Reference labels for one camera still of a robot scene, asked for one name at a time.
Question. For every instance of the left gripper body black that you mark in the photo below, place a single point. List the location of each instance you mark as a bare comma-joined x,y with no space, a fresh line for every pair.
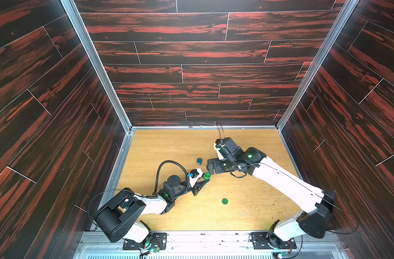
184,189

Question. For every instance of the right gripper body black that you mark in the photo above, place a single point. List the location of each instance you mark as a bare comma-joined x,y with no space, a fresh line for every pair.
211,166

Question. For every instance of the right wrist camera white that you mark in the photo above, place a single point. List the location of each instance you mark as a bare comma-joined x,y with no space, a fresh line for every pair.
226,147

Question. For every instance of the green paint jar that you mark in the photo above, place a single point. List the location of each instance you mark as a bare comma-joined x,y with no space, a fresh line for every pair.
207,176

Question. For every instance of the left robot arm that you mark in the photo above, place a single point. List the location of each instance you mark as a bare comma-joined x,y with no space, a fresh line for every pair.
119,217

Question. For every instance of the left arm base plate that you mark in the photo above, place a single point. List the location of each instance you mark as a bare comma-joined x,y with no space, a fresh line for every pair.
154,242

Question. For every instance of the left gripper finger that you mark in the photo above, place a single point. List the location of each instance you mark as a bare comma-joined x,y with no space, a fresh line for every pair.
202,183
196,189

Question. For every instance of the front aluminium rail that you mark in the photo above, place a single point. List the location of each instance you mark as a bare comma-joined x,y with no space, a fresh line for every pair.
210,245

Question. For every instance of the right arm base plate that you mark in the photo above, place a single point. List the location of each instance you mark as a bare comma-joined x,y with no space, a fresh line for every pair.
265,240

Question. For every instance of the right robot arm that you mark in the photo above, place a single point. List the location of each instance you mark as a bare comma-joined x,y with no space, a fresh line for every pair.
315,204

